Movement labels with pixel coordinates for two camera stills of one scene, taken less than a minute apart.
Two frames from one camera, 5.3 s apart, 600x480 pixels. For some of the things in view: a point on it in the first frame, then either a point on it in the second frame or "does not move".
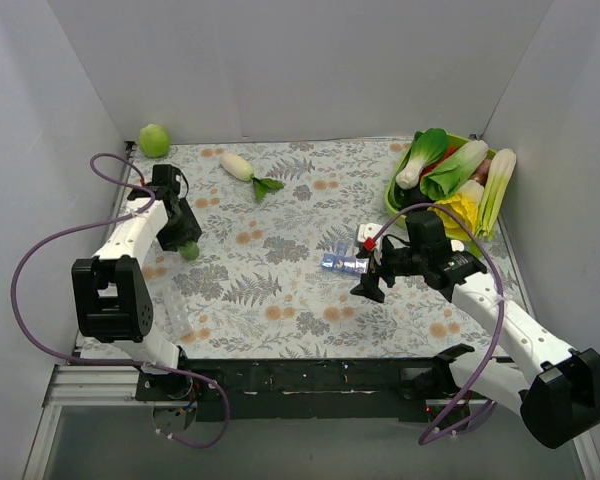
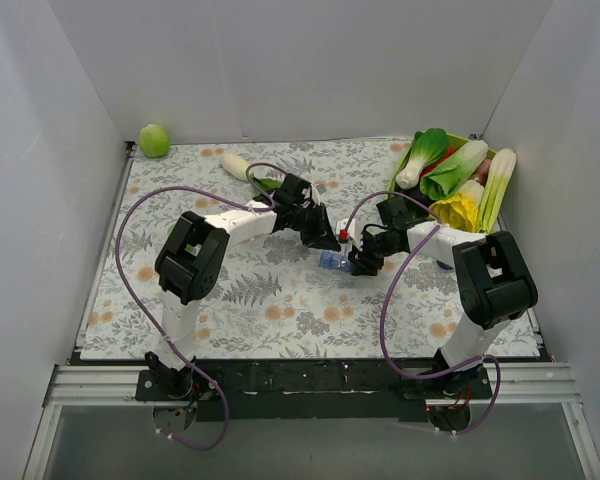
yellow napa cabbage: (465, 204) does not move
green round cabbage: (154, 141) does not move
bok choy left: (428, 146) does not move
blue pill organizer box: (345, 263) does not move
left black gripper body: (183, 236) to (315, 226)
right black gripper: (384, 265) to (368, 251)
